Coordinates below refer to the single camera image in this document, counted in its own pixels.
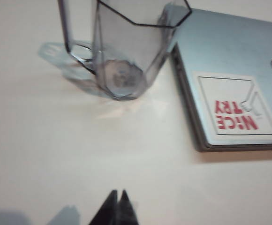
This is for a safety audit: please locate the transparent grey octagonal water cup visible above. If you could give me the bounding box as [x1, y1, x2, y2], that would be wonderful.
[57, 0, 193, 101]

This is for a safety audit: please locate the white red Nice Try sticker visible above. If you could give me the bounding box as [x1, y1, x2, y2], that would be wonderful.
[193, 71, 272, 137]

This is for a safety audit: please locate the silver Dell laptop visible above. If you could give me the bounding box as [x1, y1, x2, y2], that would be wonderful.
[166, 4, 272, 153]

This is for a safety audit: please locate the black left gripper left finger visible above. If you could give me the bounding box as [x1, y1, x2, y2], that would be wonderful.
[88, 189, 119, 225]

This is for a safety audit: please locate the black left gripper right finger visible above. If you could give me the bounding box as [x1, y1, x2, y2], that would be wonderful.
[118, 189, 140, 225]

